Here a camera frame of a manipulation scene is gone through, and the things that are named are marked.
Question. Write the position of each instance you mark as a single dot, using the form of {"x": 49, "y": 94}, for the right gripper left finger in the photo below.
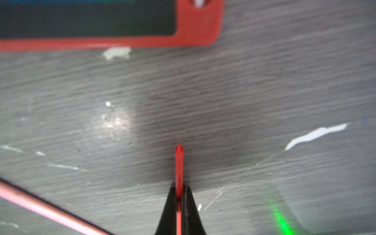
{"x": 167, "y": 223}

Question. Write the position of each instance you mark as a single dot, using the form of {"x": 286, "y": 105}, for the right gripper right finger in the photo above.
{"x": 190, "y": 220}

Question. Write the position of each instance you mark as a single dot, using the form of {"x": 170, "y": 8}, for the red stylus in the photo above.
{"x": 179, "y": 171}

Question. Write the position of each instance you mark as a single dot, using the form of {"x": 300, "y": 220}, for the pink stylus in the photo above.
{"x": 28, "y": 201}

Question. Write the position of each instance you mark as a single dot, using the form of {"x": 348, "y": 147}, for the red tablet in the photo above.
{"x": 60, "y": 25}

